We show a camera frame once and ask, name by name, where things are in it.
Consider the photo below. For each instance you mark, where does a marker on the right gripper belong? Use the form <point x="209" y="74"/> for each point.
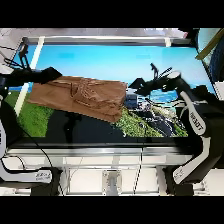
<point x="140" y="87"/>

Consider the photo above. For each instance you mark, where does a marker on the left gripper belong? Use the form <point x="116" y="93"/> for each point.
<point x="50" y="74"/>

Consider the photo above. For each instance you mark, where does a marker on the brown pants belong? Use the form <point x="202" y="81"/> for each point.
<point x="96" y="96"/>

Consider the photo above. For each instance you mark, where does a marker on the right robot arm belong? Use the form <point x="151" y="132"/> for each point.
<point x="195" y="117"/>

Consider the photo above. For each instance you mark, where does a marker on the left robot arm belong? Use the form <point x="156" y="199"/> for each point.
<point x="16" y="78"/>

